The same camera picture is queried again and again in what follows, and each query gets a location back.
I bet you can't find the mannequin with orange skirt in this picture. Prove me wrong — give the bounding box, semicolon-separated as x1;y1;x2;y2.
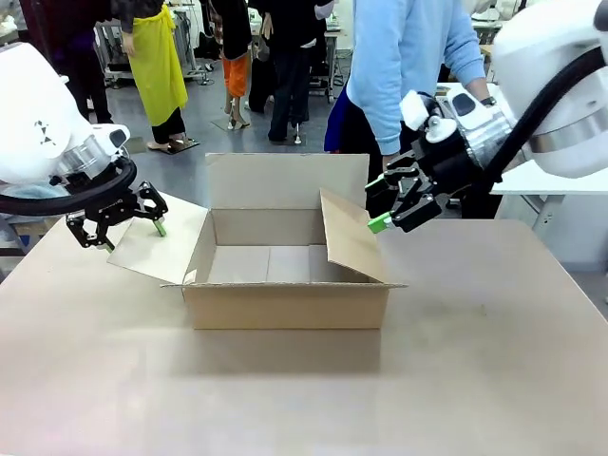
208;0;254;132

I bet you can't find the dark mannequin base plate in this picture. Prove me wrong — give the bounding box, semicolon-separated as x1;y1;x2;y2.
159;136;200;156

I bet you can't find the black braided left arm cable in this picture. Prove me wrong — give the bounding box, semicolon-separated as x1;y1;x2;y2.
0;155;139;215

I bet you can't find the dark blue cloth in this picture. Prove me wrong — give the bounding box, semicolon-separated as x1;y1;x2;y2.
324;87;381;154

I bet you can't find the person's right forearm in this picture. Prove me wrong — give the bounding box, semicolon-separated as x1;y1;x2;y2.
364;89;405;157

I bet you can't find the mannequin in black clothes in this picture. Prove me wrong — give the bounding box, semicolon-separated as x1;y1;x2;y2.
246;0;334;144

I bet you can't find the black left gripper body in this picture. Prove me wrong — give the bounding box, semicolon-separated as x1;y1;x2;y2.
78;189;143;224

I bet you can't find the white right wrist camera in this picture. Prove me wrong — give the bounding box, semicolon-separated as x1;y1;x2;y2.
399;89;458;143

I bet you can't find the person's left forearm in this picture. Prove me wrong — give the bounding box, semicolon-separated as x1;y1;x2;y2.
448;37;493;104

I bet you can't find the brown cardboard box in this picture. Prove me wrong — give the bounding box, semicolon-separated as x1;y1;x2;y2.
106;151;409;331

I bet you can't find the mannequin in dark purple clothes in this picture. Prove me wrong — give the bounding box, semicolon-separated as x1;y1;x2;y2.
18;0;115;125

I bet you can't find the mannequin with yellow apron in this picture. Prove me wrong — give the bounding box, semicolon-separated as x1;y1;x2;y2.
111;0;191;153

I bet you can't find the grey cloth bundle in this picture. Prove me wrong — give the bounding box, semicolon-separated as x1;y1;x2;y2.
0;182;67;201

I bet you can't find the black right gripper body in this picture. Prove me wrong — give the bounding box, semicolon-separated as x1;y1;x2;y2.
410;135;485;200

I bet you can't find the person in light blue sweater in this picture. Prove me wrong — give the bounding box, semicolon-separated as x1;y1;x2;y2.
346;0;493;158

